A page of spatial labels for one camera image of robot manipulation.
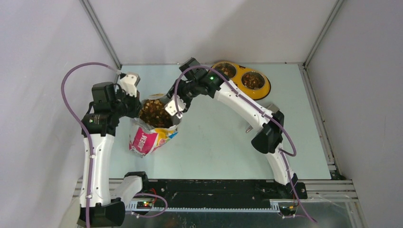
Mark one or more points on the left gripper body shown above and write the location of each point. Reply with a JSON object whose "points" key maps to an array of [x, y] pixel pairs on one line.
{"points": [[126, 105]]}

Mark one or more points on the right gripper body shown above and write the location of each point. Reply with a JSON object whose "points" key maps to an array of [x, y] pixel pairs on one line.
{"points": [[187, 91]]}

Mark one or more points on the pet food bag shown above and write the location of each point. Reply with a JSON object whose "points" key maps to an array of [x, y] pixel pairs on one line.
{"points": [[145, 139]]}

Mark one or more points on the yellow double pet bowl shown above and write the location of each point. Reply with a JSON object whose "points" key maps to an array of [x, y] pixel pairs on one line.
{"points": [[252, 82]]}

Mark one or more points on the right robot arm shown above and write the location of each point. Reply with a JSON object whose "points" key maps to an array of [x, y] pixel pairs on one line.
{"points": [[271, 139]]}

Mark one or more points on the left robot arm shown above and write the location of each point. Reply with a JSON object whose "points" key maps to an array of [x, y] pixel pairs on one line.
{"points": [[101, 207]]}

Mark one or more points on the pet food kibble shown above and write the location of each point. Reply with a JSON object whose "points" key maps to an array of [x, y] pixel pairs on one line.
{"points": [[154, 114]]}

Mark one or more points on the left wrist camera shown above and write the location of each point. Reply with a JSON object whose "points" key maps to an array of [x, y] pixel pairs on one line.
{"points": [[129, 82]]}

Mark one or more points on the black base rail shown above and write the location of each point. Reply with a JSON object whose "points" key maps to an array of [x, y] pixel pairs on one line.
{"points": [[214, 194]]}

